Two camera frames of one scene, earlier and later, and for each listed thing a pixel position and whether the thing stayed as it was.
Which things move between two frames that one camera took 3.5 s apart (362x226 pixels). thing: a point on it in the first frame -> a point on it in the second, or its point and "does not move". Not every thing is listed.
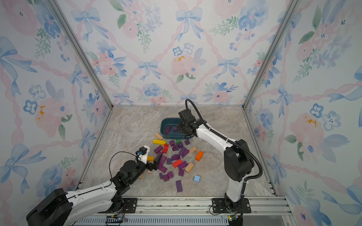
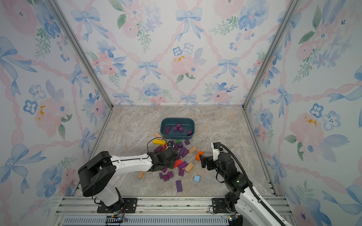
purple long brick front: [179, 187] does not move
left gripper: [150, 166] -> [172, 164]
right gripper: [178, 127] -> [208, 159]
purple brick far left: [167, 129] does not move
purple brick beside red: [183, 165] does not move
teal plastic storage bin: [168, 129] does not move
